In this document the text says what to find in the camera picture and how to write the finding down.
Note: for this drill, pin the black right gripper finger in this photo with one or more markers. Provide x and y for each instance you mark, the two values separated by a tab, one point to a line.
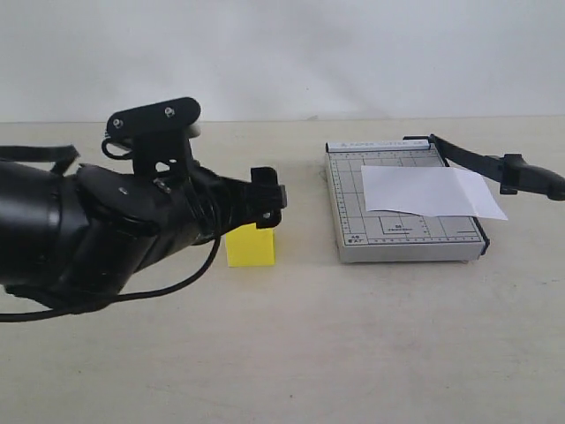
510	173

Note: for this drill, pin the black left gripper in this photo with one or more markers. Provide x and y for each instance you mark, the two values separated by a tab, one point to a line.
124	223

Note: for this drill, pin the yellow cube block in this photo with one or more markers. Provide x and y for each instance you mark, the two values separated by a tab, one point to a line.
249	246

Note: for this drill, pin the white paper sheet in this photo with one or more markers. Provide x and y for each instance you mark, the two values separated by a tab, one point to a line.
429	191

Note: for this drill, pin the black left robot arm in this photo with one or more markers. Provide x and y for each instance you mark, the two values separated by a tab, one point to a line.
71	241

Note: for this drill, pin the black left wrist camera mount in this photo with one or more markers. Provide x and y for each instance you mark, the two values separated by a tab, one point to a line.
155	137

